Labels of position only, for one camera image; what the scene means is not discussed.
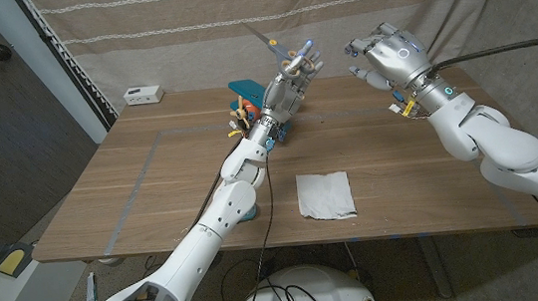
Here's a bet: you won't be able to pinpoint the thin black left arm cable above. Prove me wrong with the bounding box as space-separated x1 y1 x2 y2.
149 155 286 301

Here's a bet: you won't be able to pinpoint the white tube with label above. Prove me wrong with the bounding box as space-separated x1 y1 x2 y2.
83 271 100 301

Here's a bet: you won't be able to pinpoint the beige striped curtain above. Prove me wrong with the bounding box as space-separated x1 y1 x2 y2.
15 0 527 140

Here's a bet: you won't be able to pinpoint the white tissue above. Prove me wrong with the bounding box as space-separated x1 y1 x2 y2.
294 167 359 224

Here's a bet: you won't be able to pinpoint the scissors with tan handles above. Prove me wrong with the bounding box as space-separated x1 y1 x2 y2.
240 14 317 85

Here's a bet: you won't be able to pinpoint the white door frame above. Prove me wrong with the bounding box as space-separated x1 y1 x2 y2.
0 0 112 154

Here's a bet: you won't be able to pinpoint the teal and orange toy airplane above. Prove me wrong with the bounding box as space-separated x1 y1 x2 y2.
224 74 295 149

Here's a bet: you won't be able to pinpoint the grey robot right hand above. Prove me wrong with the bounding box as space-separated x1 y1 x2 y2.
341 13 471 126

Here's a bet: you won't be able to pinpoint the teal toy flip phone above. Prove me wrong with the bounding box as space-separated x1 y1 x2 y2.
237 204 259 224

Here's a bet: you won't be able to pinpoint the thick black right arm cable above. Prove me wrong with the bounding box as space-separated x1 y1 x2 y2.
426 39 538 78

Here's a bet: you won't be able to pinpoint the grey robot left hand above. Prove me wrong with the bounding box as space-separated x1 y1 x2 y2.
237 38 334 153

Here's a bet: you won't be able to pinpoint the white power strip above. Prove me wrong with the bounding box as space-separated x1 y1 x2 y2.
122 84 165 108

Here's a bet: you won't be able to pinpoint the grey table leg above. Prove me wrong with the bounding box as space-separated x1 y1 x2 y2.
415 234 453 301

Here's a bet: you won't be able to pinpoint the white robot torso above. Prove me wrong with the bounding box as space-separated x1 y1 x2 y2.
230 257 380 301

